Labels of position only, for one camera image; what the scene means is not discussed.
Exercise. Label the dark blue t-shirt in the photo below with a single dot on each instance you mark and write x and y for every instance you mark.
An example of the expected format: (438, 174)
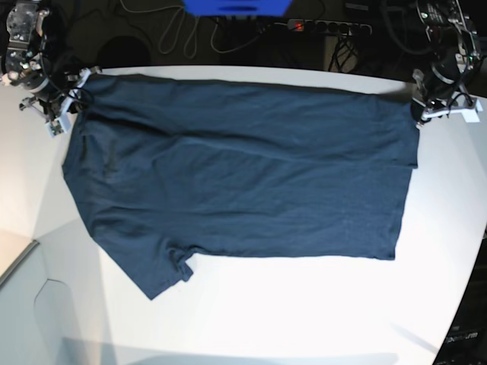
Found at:
(161, 170)

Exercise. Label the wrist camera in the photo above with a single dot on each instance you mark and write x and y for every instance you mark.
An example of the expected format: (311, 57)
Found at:
(58, 127)
(470, 114)

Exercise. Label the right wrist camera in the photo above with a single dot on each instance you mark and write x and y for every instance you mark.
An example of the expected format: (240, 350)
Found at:
(58, 127)

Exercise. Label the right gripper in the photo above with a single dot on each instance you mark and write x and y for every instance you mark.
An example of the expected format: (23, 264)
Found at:
(50, 101)

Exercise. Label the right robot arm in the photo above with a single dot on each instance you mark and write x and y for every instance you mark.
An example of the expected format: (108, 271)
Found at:
(36, 58)

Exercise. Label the black power strip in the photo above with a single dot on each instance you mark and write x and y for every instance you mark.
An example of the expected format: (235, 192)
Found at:
(330, 28)

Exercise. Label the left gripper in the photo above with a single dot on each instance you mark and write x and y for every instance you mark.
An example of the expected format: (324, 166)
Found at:
(435, 96)

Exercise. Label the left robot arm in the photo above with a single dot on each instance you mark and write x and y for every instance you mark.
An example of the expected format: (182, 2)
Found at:
(456, 47)

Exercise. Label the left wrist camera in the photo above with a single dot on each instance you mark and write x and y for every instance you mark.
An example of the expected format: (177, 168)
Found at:
(470, 114)

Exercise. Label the blue plastic bin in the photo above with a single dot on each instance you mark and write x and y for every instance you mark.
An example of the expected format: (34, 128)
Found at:
(236, 7)

